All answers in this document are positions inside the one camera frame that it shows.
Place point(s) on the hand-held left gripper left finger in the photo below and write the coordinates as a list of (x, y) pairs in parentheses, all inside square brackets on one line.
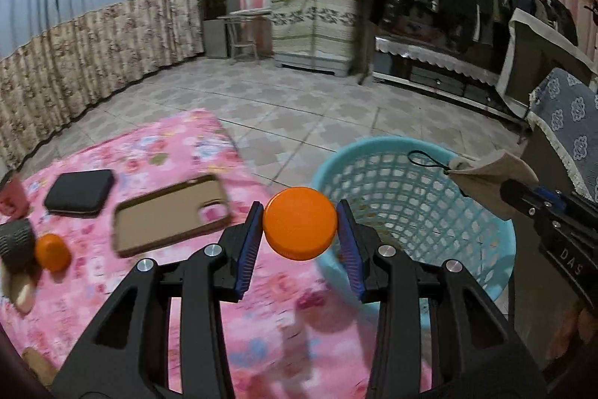
[(247, 249)]

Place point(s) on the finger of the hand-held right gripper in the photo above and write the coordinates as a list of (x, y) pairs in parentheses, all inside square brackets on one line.
[(523, 198)]

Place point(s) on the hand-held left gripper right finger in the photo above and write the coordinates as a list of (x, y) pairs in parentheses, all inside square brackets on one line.
[(351, 249)]

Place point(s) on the beige face mask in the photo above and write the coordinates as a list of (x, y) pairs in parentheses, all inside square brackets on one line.
[(486, 179)]

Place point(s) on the orange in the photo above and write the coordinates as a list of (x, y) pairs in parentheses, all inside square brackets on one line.
[(53, 253), (299, 221)]

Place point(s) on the light blue plastic basket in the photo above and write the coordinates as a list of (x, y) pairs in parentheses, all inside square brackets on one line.
[(420, 212)]

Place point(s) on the cream round bun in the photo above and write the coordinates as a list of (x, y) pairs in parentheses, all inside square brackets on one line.
[(23, 292)]

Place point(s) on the black ribbed cup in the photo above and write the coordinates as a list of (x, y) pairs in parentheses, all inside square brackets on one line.
[(16, 244)]

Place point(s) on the brown patterned wrapper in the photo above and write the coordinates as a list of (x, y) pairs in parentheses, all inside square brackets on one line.
[(38, 365)]

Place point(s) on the person's right hand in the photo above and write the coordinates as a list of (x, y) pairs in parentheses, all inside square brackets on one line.
[(567, 329)]

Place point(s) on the brown phone case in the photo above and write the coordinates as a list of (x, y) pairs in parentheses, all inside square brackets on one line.
[(163, 219)]

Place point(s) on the grey blue floral cloth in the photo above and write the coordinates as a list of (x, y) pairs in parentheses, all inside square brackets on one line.
[(570, 118)]

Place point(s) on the pink floral blanket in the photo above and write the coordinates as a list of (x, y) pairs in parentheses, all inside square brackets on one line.
[(140, 301)]

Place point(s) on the lace covered television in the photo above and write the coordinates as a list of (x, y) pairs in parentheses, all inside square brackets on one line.
[(542, 62)]

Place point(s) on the low dark cabinet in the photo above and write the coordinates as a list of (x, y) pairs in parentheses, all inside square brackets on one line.
[(434, 81)]

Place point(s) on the white lace cloth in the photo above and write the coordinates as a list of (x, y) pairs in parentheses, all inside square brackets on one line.
[(434, 55)]

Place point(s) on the black zip case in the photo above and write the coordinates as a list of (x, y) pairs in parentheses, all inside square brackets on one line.
[(79, 192)]

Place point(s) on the patterned cloth covered cabinet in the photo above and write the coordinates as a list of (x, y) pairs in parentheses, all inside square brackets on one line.
[(313, 25)]

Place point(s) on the water dispenser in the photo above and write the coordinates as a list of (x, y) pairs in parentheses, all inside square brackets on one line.
[(218, 20)]

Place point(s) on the small side table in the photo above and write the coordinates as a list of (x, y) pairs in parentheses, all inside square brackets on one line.
[(245, 18)]

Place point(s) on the pink mug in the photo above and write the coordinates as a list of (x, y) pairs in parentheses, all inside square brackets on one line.
[(11, 198)]

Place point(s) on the blue floral curtain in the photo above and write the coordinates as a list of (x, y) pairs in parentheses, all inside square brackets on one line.
[(135, 6), (23, 53)]

